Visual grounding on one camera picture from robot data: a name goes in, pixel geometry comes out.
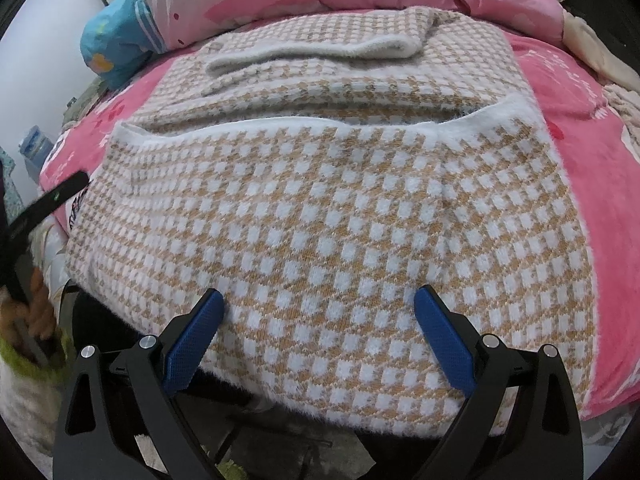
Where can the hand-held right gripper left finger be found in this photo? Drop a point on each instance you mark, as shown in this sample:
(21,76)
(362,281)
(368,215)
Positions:
(192,340)

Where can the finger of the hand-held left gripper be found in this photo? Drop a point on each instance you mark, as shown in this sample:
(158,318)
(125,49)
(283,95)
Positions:
(50,205)

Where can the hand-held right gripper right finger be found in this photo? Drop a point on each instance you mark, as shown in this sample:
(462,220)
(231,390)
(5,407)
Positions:
(445,340)

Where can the beige white checked coat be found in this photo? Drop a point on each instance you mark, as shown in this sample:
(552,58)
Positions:
(325,210)

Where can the person's left hand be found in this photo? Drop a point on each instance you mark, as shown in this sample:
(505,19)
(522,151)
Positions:
(42,305)

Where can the blue water bottle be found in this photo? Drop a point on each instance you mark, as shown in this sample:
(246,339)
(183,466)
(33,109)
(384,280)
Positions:
(35,147)

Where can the dark green patterned cloth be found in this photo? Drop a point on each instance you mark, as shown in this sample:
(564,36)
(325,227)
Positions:
(85,102)

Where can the fuzzy green white pajama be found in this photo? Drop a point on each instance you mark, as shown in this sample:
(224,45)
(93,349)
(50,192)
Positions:
(30,400)

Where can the blue pink printed pillow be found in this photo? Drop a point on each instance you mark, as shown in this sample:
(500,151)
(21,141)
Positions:
(120,30)

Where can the pink floral blanket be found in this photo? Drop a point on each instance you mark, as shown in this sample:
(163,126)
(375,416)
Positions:
(575,135)

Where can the cream fleece garment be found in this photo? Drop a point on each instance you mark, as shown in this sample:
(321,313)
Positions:
(600,55)

